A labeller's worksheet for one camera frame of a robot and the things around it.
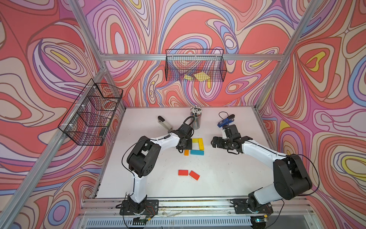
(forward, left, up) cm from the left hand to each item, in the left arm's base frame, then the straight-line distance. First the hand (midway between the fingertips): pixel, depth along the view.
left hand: (191, 147), depth 96 cm
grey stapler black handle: (+20, +22, +4) cm, 30 cm away
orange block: (-4, +3, 0) cm, 5 cm away
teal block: (-3, -4, -1) cm, 5 cm away
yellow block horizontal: (+5, -3, 0) cm, 6 cm away
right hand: (-2, -18, +4) cm, 18 cm away
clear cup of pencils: (+17, -4, +17) cm, 24 cm away
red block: (-17, +5, -2) cm, 18 cm away
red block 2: (-19, -2, -1) cm, 19 cm away
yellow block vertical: (+1, -7, +1) cm, 7 cm away
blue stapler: (+20, -27, +4) cm, 34 cm away
